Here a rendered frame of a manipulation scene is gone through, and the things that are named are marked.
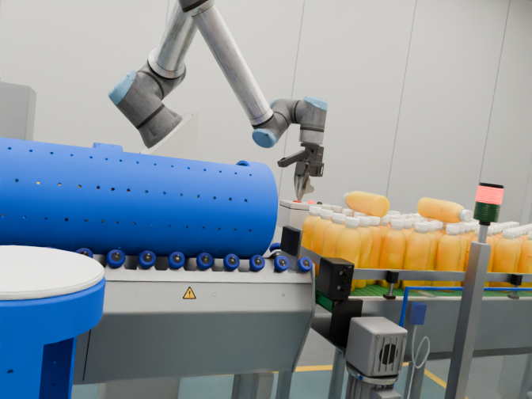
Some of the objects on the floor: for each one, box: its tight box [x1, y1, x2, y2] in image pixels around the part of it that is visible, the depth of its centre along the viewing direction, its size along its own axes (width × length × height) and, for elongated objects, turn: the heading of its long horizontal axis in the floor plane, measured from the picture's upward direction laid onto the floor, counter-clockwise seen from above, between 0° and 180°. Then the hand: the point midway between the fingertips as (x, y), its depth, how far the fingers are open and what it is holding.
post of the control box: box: [276, 371, 292, 399], centre depth 188 cm, size 4×4×100 cm
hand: (298, 197), depth 181 cm, fingers closed
